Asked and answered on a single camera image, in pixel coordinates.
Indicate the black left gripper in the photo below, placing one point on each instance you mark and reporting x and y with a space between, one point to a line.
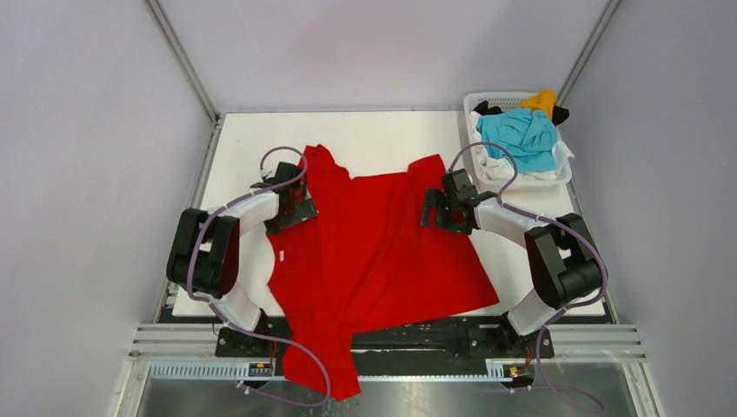
303 211

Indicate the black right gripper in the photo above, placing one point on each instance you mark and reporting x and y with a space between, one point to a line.
440 208

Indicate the red t shirt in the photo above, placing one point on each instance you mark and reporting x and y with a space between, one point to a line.
364 263

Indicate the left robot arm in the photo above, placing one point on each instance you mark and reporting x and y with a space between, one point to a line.
205 255

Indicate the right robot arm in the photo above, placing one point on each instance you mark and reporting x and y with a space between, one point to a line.
564 264

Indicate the teal t shirt in basket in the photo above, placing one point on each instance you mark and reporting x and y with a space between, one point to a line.
529 137

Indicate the white plastic laundry basket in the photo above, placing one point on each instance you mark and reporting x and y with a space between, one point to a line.
505 100

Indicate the yellow t shirt in basket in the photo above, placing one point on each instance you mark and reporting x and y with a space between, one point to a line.
543 101

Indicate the black t shirt in basket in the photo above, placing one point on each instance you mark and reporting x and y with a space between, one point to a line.
559 115

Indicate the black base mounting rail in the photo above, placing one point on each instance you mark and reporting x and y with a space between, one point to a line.
452 343

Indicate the white slotted cable duct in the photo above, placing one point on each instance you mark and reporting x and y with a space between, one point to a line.
488 371

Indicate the aluminium frame rails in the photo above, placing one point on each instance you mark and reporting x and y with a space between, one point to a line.
571 342

